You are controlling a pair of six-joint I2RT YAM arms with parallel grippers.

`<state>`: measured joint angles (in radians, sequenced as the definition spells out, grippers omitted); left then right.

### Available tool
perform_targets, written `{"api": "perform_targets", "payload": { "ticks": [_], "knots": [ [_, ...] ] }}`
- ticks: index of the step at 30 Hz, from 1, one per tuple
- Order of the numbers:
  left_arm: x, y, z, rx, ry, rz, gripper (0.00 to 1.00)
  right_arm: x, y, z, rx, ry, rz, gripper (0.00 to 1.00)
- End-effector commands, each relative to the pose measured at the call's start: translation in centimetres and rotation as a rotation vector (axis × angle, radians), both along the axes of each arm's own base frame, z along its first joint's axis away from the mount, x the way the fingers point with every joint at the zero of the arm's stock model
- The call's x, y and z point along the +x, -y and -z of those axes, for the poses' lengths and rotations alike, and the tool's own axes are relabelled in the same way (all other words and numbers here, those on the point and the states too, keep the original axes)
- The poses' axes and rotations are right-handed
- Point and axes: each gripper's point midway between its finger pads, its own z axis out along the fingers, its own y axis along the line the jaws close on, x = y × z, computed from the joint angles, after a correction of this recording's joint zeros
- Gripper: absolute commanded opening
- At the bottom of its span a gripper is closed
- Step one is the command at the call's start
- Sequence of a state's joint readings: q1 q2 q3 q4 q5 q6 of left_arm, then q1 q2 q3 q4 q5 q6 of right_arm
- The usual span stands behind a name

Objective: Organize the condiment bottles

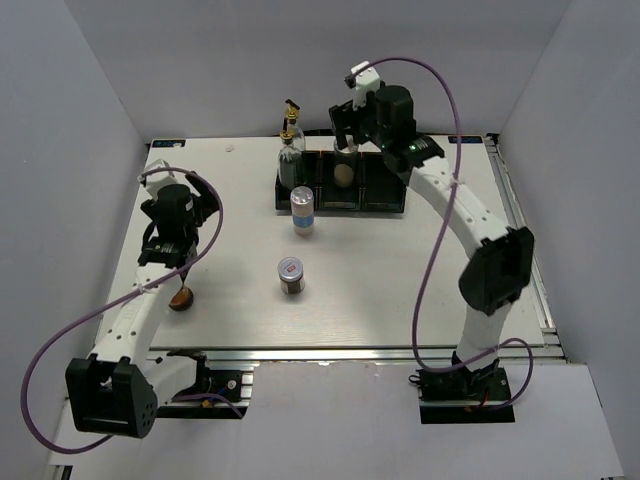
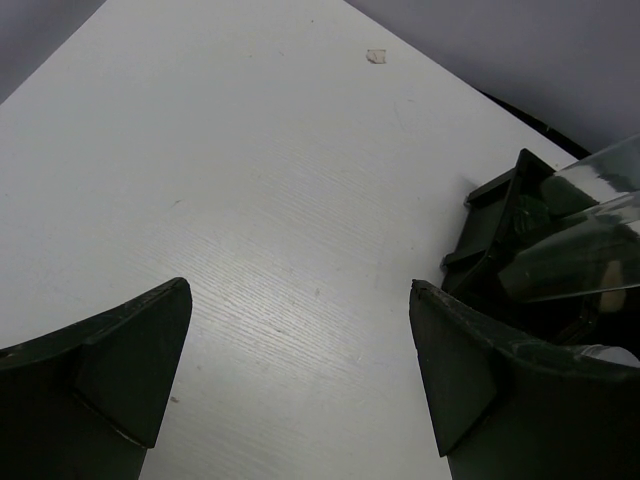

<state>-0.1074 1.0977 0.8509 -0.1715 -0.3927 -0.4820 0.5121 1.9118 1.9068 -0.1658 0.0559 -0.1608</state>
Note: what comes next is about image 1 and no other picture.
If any silver lid pink salt jar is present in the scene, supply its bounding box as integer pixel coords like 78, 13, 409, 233
333, 135, 358, 188

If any glass bottle with brown sauce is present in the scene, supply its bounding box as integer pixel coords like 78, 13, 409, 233
278, 119, 302, 190

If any blue label spice jar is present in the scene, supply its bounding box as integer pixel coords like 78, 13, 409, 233
290, 186, 315, 236

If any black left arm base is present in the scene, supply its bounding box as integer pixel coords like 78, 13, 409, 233
153, 349, 253, 420

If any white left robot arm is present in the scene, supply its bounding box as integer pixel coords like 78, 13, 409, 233
65, 167, 223, 438

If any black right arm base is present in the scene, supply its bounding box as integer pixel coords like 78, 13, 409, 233
408, 368, 515, 425

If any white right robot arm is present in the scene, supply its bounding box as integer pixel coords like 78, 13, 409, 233
329, 83, 534, 399

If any blue logo sticker right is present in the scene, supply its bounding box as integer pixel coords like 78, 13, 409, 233
448, 135, 484, 144

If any blue logo sticker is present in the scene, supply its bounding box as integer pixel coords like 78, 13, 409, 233
448, 135, 484, 144
151, 139, 186, 149

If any black three-compartment organizer tray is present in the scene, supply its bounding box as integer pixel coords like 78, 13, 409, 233
274, 150, 407, 215

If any blue logo sticker left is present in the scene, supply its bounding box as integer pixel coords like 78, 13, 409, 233
151, 139, 186, 149

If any small brown spice jar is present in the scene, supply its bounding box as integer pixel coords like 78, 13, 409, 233
168, 284, 195, 312

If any red lid dark spice jar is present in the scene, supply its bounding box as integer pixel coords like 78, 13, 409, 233
277, 257, 305, 295

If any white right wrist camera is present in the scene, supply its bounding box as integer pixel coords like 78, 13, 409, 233
344, 61, 383, 111

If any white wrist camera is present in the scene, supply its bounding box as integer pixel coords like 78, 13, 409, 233
137, 159, 179, 200
344, 61, 383, 111

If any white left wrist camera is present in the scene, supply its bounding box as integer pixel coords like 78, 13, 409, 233
137, 159, 179, 200

